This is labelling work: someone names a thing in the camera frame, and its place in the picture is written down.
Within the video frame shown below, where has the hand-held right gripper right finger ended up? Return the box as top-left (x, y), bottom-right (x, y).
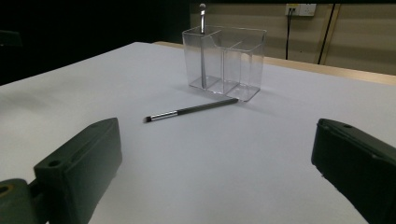
top-left (310, 118), bottom-right (396, 224)

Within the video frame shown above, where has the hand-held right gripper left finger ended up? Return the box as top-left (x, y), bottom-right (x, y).
top-left (33, 117), bottom-right (123, 224)

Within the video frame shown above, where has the black makeup brush silver ferrule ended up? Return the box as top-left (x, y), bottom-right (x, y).
top-left (143, 97), bottom-right (240, 124)

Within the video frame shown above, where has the clear acrylic organizer box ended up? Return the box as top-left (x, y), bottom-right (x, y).
top-left (181, 24), bottom-right (268, 104)

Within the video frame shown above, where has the black makeup brush pale tip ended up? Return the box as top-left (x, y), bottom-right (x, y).
top-left (198, 3), bottom-right (208, 90)

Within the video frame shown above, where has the white table cover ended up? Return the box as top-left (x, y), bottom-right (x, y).
top-left (0, 41), bottom-right (396, 224)

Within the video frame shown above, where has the black wall cable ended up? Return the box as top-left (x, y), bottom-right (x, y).
top-left (285, 7), bottom-right (296, 61)

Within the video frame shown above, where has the white wall power outlet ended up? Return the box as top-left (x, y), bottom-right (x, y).
top-left (284, 3), bottom-right (318, 18)

